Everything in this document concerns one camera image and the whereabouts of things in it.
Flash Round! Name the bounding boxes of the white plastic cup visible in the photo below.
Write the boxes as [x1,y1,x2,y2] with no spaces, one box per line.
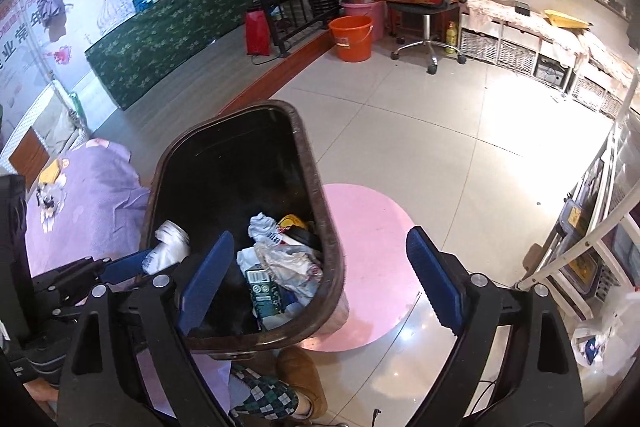
[142,220,190,275]

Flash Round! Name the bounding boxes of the white paper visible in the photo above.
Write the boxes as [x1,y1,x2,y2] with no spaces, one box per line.
[247,212,281,246]

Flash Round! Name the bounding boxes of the brown plastic trash bin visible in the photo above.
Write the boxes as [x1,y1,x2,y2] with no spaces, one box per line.
[141,101,349,360]

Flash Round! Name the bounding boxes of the white green carton box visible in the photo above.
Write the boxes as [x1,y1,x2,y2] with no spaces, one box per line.
[244,265,286,331]

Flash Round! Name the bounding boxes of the pink round floor mat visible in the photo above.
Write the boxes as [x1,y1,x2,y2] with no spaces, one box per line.
[300,183,421,352]

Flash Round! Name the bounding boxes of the purple floral tablecloth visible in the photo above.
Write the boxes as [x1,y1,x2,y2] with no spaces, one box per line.
[26,139,150,277]

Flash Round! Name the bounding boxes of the brown shoe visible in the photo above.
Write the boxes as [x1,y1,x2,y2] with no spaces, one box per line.
[276,347,328,421]

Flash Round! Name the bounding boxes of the checkered trouser leg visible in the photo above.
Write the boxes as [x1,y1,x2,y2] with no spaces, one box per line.
[229,363,299,421]

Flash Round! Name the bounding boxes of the orange cushion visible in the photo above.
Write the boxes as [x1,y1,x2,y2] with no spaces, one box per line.
[9,127,50,191]

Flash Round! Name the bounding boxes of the white shelf rack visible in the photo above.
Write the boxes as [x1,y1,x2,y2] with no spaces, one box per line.
[515,70,639,321]

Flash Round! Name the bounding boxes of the white wicker sofa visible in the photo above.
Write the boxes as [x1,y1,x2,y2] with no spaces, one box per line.
[1,80,91,174]

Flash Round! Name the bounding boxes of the white plastic bag on floor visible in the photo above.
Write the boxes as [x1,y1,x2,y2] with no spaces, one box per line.
[570,287,639,376]

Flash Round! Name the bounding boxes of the green patterned counter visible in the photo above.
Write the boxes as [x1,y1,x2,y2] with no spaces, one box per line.
[85,0,252,109]

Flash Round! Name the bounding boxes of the yellow bottle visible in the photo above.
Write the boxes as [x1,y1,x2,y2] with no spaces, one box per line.
[446,20,458,54]

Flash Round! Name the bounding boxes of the low white storage bench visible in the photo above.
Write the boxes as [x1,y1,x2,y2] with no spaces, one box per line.
[459,0,634,118]

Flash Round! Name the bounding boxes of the orange plastic bucket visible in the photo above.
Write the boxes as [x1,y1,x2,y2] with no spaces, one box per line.
[329,15,374,63]

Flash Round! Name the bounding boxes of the black rolling stool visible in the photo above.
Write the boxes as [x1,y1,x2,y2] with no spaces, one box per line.
[386,2,466,75]

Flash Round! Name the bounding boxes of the pink plastic bucket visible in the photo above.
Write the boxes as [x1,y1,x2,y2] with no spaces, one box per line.
[342,1,386,42]

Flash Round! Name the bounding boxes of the yellow tray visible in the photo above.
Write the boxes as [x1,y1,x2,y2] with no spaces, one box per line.
[544,10,592,29]

